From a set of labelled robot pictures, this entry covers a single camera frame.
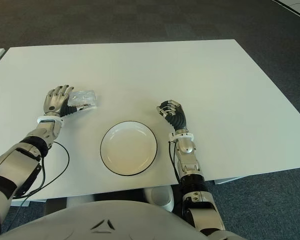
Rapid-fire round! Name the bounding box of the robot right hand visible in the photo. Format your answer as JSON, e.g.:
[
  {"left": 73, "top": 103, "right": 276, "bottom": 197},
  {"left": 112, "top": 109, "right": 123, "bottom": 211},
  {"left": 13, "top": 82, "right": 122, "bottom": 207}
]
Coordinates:
[{"left": 156, "top": 99, "right": 188, "bottom": 131}]

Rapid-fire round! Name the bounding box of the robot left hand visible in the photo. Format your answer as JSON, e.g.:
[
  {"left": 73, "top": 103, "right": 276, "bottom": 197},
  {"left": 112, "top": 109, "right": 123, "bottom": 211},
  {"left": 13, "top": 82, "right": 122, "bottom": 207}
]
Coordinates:
[{"left": 41, "top": 84, "right": 97, "bottom": 118}]

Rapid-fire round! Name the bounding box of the clear water bottle blue cap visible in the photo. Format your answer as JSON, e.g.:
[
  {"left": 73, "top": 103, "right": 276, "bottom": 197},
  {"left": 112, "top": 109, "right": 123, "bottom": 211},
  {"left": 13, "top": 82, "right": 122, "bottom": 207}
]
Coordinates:
[{"left": 67, "top": 87, "right": 99, "bottom": 109}]

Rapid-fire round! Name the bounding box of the grey robot torso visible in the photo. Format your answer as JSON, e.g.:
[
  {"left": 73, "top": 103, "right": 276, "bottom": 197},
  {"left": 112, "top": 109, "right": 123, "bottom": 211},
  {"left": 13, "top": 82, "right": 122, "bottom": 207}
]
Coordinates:
[{"left": 0, "top": 199, "right": 253, "bottom": 240}]

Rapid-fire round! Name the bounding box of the white plate black rim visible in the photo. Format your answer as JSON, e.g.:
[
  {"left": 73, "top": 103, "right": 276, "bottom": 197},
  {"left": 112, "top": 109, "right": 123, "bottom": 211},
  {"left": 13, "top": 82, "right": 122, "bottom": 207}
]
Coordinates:
[{"left": 100, "top": 120, "right": 158, "bottom": 176}]

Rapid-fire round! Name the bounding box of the white table pedestal base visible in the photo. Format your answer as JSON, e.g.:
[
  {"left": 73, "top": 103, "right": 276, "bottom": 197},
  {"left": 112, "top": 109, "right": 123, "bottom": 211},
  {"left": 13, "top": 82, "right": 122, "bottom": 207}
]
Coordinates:
[{"left": 142, "top": 186, "right": 175, "bottom": 212}]

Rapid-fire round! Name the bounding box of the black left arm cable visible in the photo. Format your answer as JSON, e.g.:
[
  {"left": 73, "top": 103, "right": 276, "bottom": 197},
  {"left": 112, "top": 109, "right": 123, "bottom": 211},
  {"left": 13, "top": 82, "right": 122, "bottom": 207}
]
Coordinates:
[{"left": 1, "top": 140, "right": 70, "bottom": 235}]

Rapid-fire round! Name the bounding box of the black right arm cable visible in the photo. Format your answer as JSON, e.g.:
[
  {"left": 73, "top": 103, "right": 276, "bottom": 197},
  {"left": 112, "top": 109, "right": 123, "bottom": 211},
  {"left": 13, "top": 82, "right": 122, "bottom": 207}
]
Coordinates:
[{"left": 168, "top": 141, "right": 181, "bottom": 183}]

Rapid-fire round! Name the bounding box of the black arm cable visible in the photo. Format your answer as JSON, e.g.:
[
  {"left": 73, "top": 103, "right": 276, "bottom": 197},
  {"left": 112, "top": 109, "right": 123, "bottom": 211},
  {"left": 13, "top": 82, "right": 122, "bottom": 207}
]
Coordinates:
[
  {"left": 1, "top": 140, "right": 70, "bottom": 235},
  {"left": 168, "top": 141, "right": 181, "bottom": 183}
]

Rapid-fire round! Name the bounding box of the white table support beam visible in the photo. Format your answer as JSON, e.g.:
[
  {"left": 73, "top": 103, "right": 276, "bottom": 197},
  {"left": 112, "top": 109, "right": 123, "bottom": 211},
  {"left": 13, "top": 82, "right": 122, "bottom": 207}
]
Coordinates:
[{"left": 213, "top": 172, "right": 248, "bottom": 185}]

